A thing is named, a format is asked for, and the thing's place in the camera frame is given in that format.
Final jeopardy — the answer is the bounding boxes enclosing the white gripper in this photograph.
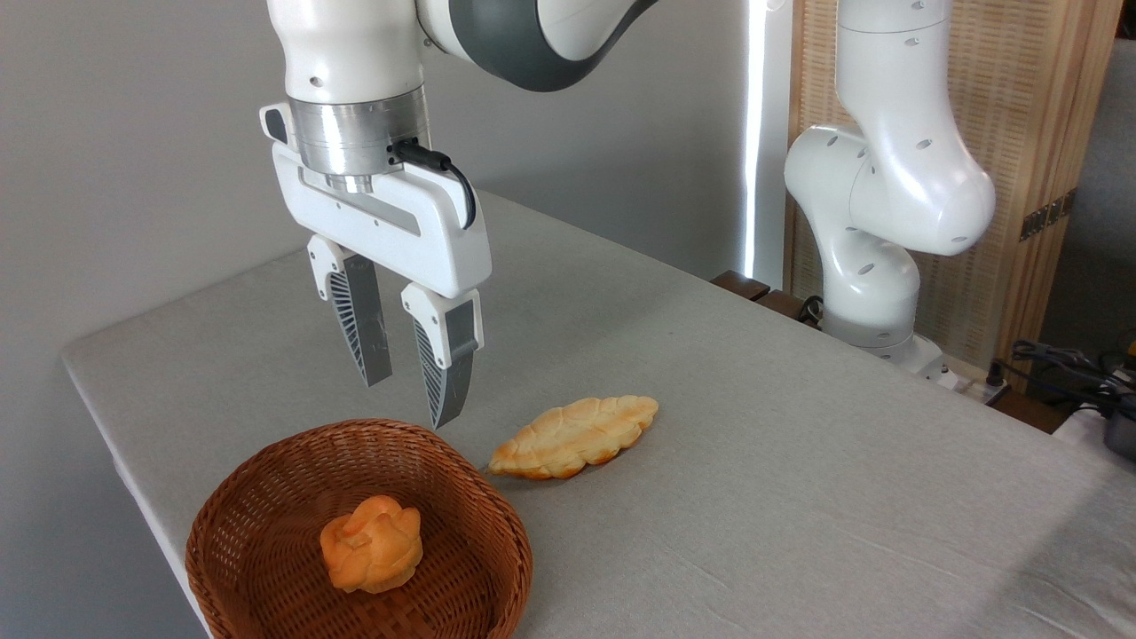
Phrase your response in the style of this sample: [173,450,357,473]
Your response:
[260,102,492,430]

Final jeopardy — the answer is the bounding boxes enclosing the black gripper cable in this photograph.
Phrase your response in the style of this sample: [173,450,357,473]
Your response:
[390,138,477,230]

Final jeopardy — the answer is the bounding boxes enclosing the white power strip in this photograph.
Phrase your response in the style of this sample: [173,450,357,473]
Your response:
[927,359,1013,406]

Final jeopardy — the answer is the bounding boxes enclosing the dark wooden furniture piece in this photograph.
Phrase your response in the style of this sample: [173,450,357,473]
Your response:
[710,270,822,327]

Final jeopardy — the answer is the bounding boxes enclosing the wooden bamboo folding screen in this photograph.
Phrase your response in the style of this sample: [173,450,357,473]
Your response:
[785,0,1124,396]

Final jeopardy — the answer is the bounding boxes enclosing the black cable bundle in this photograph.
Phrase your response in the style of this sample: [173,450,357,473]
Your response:
[1012,340,1136,418]

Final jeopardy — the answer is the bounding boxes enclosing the long leaf-shaped bread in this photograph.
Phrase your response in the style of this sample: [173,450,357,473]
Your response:
[488,395,659,480]

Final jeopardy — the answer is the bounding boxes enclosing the brown wicker basket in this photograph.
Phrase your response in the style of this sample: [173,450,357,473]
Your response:
[185,419,534,639]

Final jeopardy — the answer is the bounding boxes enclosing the round knotted bread bun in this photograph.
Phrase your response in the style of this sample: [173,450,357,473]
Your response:
[319,495,424,594]

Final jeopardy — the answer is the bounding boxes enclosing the white box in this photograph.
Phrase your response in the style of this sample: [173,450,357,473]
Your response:
[1052,404,1110,450]

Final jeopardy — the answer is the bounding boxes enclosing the grey tablecloth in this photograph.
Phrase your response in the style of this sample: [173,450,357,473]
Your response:
[60,191,1136,639]

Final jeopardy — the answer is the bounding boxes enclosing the metal screen hinge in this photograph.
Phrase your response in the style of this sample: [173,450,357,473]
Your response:
[1019,189,1077,242]

